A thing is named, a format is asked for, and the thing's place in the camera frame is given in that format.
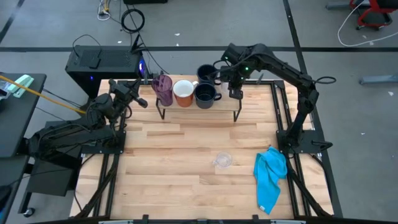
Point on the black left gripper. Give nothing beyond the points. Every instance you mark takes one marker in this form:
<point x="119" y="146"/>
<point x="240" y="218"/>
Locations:
<point x="124" y="91"/>

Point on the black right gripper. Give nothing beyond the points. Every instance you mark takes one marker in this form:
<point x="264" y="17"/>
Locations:
<point x="237" y="76"/>

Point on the black side desk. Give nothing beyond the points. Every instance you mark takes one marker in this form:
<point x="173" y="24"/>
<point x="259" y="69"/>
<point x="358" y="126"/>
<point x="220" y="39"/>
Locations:
<point x="18" y="124"/>

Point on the black side platform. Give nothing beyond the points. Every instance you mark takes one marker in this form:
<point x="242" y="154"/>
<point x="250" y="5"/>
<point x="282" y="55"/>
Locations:
<point x="53" y="177"/>

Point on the black computer tower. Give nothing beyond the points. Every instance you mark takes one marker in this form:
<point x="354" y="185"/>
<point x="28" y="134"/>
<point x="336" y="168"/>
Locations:
<point x="105" y="65"/>

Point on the red chair base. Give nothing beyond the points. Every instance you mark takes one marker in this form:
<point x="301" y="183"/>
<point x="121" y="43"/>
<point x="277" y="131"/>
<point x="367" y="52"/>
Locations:
<point x="373" y="15"/>

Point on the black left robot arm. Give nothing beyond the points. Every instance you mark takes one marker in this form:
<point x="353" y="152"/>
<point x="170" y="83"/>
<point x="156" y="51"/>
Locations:
<point x="77" y="133"/>

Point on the black caster wheel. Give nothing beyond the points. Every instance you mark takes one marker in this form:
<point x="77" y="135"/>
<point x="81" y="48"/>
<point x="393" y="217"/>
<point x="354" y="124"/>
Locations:
<point x="28" y="212"/>

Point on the grey floor bar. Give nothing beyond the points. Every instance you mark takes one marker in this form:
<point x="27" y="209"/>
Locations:
<point x="379" y="79"/>

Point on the yellow pole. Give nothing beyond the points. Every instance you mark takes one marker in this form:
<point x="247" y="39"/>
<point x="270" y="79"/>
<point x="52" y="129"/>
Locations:
<point x="46" y="98"/>

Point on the dark blue glossy mug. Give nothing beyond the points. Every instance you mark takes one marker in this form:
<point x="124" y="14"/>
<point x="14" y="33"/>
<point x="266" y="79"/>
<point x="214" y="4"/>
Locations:
<point x="205" y="96"/>

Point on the light blue cloth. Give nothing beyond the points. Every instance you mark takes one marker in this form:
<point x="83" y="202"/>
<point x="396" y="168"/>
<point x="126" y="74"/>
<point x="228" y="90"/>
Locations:
<point x="269" y="174"/>

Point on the black antenna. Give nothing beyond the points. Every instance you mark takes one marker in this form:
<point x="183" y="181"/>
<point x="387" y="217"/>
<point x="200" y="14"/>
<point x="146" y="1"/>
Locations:
<point x="136" y="43"/>

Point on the dark blue speckled enamel mug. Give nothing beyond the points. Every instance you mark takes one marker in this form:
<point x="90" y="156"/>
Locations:
<point x="205" y="73"/>

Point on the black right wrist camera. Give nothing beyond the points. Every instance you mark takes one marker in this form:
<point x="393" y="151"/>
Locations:
<point x="236" y="94"/>

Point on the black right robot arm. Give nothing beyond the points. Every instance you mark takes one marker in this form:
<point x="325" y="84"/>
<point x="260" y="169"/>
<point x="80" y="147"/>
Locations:
<point x="280" y="67"/>

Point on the mint green device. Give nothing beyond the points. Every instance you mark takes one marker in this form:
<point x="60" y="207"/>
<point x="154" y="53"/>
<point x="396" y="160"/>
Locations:
<point x="21" y="84"/>

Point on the black metal table frame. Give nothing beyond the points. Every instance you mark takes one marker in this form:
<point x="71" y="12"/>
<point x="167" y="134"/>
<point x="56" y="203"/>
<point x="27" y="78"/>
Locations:
<point x="281" y="109"/>

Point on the orange-red mug white inside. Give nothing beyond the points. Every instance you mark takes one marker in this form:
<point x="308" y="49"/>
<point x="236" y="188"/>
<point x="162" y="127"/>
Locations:
<point x="183" y="90"/>

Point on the purple faceted plastic tumbler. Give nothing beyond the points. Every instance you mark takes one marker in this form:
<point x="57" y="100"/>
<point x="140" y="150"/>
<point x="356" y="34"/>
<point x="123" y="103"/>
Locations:
<point x="163" y="90"/>

